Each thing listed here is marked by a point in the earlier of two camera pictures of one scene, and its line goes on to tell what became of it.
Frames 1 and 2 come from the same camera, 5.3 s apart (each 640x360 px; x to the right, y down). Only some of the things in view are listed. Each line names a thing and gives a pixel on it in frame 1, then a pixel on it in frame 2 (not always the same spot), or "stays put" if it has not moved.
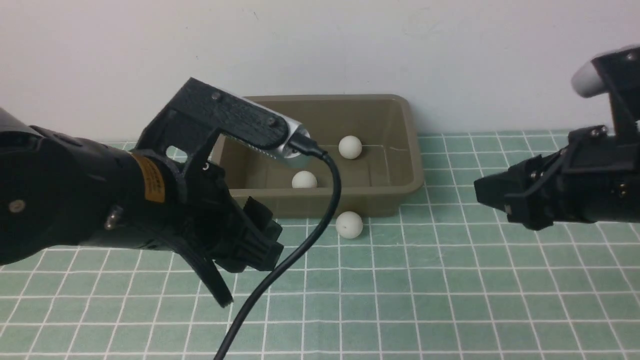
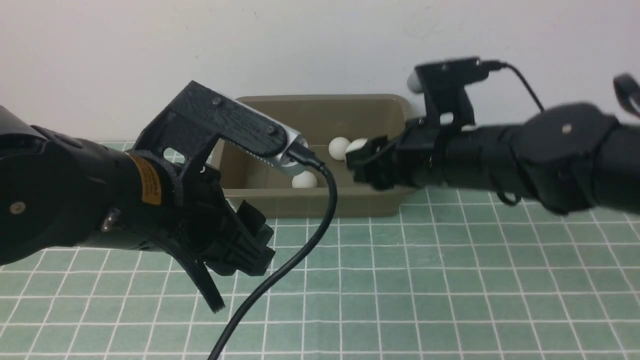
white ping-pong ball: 304,179 stays put
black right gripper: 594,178 to 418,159
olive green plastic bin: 372,139 stays put
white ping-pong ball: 349,224 to 355,144
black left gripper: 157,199 stays put
